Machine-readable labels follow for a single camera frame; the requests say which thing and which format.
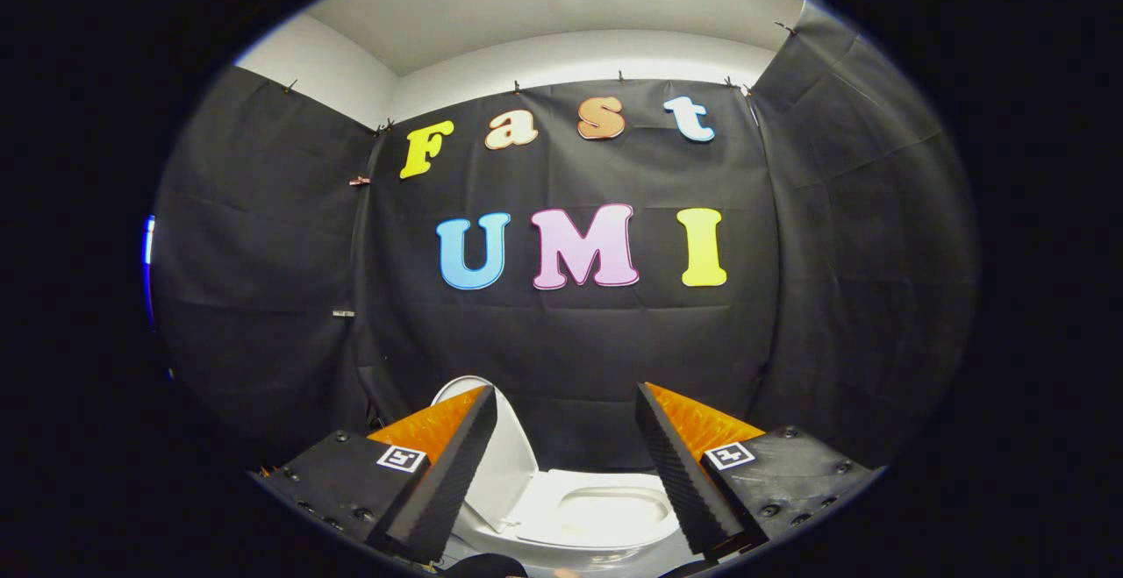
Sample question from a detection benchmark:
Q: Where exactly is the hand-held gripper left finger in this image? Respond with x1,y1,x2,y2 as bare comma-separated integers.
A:
253,384,499,565

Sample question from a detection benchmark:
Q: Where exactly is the white toilet bowl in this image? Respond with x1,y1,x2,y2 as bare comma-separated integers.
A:
452,469,683,554

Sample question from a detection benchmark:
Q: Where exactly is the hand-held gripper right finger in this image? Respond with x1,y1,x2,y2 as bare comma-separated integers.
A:
634,382,879,560

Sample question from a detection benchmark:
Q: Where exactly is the black backdrop cloth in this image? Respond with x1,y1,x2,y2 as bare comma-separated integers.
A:
149,0,980,474

